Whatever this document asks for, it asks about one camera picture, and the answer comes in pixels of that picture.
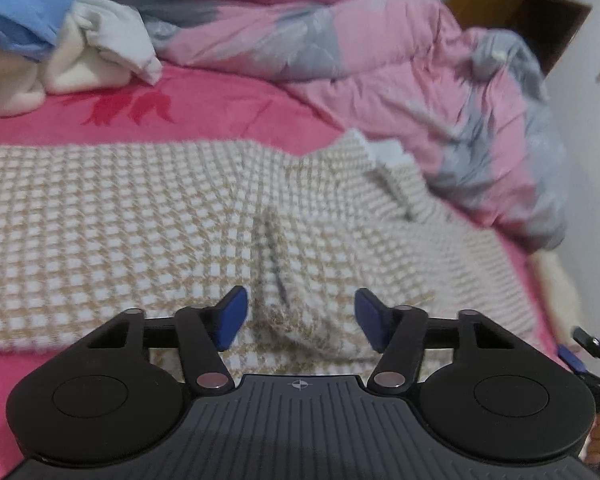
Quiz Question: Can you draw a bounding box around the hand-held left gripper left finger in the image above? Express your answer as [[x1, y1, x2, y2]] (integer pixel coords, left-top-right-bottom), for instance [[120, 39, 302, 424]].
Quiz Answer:
[[72, 285, 251, 396]]

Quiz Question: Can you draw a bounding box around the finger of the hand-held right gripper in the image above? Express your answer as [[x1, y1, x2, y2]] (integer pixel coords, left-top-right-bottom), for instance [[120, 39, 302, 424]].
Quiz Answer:
[[572, 328, 600, 350], [557, 344, 583, 375]]

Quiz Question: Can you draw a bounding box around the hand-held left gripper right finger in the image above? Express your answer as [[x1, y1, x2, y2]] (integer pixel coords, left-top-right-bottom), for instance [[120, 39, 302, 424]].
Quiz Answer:
[[354, 287, 523, 396]]

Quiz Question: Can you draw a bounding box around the beige white checked jacket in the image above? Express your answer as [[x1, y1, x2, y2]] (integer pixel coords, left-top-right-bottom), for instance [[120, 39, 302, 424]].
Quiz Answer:
[[0, 129, 543, 366]]

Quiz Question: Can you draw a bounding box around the pile of blue white clothes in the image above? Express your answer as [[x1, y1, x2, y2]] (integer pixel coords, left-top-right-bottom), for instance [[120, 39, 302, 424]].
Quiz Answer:
[[0, 15, 131, 118]]

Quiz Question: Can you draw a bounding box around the folded cream garment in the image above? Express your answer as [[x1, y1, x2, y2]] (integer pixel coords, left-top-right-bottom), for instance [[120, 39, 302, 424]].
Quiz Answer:
[[530, 252, 586, 341]]

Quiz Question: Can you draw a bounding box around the pink grey quilt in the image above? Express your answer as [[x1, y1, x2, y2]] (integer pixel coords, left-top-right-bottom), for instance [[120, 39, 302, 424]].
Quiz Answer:
[[80, 0, 568, 253]]

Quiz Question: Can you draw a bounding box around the light blue cloth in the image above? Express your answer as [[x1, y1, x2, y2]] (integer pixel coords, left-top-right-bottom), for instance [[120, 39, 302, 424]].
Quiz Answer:
[[0, 0, 81, 61]]

